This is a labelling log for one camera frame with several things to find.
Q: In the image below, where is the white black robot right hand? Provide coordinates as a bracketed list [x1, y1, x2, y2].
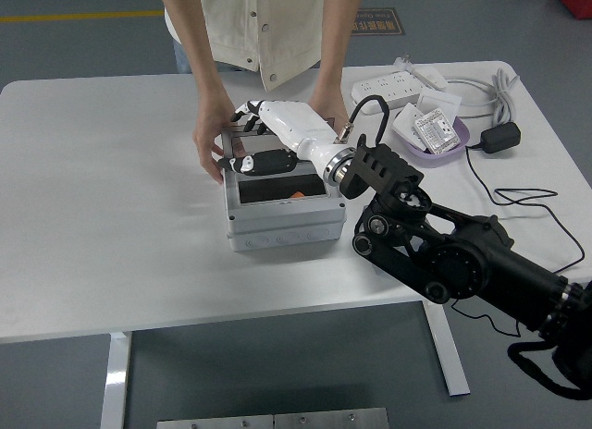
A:
[216, 99, 352, 177]

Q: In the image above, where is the black power adapter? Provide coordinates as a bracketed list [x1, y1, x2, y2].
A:
[479, 121, 523, 154]

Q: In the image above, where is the white power strip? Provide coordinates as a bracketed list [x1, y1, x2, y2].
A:
[350, 70, 429, 116]

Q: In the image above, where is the grey plastic box cover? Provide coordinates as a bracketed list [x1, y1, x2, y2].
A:
[222, 163, 349, 234]

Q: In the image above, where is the packaged white socket panel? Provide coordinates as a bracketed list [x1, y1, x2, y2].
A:
[413, 107, 464, 154]

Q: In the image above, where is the white tilted switch panel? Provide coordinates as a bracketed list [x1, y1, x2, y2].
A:
[391, 102, 429, 152]

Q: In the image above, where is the smoky transparent box lid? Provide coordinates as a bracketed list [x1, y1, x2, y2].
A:
[220, 116, 338, 169]

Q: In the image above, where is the thin white cable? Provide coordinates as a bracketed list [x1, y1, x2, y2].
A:
[446, 79, 500, 121]

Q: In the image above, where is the person's left hand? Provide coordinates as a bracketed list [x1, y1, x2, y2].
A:
[308, 93, 351, 134]

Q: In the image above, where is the thin black cable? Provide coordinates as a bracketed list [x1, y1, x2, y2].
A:
[463, 143, 586, 276]

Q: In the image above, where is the white table leg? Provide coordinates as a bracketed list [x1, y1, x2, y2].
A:
[99, 331, 134, 429]
[421, 299, 473, 398]

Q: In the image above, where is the white square switch panel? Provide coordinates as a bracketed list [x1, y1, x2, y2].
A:
[415, 89, 463, 123]

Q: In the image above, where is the grey plastic box base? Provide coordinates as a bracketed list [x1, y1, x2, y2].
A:
[226, 214, 349, 253]

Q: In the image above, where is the red object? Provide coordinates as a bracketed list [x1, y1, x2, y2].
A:
[553, 0, 592, 20]

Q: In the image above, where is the grey metal plate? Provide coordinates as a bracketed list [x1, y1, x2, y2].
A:
[273, 407, 390, 429]
[155, 412, 276, 429]

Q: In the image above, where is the white wall plug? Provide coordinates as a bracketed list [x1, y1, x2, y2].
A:
[392, 53, 420, 77]

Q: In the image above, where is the grey bundled cord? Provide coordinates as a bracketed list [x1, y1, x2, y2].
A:
[489, 67, 522, 128]

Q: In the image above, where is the person's right hand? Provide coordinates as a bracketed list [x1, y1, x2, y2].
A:
[192, 95, 239, 186]

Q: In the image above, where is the purple plastic tray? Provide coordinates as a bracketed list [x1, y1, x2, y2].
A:
[392, 116, 472, 169]

